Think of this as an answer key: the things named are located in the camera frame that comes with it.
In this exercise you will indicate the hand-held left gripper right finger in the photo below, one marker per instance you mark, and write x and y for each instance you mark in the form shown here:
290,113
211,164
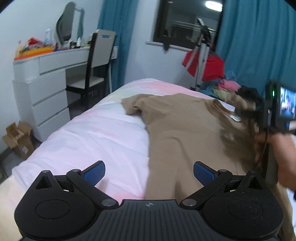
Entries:
204,173

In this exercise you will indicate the small cosmetic bottles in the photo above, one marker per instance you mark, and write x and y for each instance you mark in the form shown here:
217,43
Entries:
78,42

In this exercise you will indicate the dark framed window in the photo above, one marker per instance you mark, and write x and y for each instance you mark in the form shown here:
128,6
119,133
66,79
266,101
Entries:
180,23

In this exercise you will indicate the tan T-shirt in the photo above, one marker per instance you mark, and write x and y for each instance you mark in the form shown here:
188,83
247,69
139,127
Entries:
185,129

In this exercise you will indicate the pastel bedsheet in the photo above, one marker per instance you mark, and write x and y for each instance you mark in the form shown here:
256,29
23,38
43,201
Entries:
92,139

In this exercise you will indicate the white dressing table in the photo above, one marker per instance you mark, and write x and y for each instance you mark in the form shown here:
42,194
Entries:
50,104

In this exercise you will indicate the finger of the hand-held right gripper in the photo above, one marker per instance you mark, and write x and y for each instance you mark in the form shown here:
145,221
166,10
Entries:
249,114

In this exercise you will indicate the black garment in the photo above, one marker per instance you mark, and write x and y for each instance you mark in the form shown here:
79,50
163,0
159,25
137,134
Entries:
249,95

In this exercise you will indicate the cardboard box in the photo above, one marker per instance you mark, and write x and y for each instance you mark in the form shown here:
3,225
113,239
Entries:
22,144

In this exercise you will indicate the pink garment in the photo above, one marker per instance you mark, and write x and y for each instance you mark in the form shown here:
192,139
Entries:
230,85

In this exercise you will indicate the black and beige chair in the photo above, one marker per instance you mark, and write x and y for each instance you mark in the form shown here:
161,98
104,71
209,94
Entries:
101,51

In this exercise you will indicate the clear plastic bottle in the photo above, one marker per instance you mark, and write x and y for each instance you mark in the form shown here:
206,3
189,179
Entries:
48,36

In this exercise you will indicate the silver tripod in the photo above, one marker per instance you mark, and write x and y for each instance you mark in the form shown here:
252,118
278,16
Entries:
203,53

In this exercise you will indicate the light blue cloth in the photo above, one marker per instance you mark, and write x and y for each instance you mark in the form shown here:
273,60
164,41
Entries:
208,87

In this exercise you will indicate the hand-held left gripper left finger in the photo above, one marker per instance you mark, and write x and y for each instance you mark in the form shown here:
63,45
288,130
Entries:
93,173

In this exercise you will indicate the orange tray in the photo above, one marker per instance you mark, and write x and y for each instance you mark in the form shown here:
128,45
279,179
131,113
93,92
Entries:
34,52

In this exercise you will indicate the wide blue curtain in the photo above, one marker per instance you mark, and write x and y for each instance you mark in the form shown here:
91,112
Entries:
254,46

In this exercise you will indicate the narrow blue curtain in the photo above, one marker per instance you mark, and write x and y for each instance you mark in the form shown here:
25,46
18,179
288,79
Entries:
127,46

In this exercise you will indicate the yellow-green fluffy cloth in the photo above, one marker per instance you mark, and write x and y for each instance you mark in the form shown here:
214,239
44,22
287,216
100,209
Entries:
222,93

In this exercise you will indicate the person's right hand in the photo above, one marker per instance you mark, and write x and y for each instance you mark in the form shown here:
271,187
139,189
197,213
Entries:
286,157

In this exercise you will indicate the red plastic bag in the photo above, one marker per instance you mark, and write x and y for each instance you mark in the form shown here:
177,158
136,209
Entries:
34,41

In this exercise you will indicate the wavy vanity mirror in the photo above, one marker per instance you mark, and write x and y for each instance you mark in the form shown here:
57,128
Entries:
67,25

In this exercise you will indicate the red garment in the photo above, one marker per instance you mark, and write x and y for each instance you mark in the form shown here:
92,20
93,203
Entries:
214,67

